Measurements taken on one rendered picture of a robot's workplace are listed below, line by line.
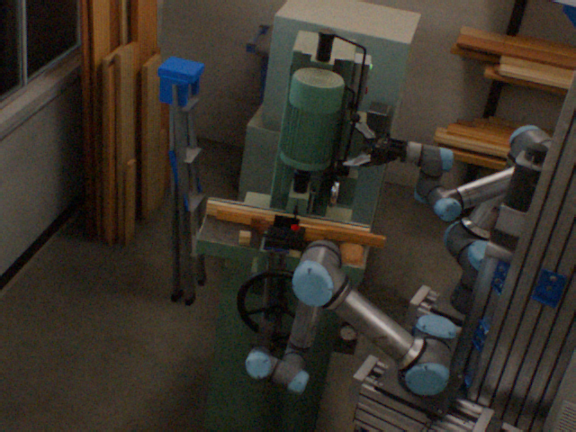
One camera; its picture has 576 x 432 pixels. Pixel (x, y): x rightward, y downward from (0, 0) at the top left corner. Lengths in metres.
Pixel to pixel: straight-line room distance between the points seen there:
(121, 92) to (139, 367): 1.31
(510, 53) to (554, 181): 2.31
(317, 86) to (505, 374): 1.08
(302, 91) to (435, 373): 1.00
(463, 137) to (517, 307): 2.36
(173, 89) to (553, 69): 2.05
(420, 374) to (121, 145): 2.33
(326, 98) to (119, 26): 1.89
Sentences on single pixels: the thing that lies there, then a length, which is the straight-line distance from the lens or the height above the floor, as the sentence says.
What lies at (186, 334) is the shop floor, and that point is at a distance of 4.02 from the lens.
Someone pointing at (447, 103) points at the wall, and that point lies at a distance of 5.29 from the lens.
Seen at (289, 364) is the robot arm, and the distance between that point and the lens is 2.64.
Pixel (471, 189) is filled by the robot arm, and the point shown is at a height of 1.30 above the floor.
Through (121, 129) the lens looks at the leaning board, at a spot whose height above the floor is 0.66.
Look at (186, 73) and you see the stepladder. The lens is 3.68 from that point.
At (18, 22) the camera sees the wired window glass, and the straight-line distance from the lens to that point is 3.98.
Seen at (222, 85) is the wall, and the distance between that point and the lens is 5.52.
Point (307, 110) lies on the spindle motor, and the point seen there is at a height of 1.42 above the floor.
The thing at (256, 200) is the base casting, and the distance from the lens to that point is 3.50.
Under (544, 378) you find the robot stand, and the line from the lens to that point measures 2.75.
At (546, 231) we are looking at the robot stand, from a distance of 2.50.
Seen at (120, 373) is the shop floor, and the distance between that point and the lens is 3.80.
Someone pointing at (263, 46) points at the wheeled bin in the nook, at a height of 0.94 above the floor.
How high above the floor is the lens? 2.55
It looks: 31 degrees down
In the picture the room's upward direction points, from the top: 9 degrees clockwise
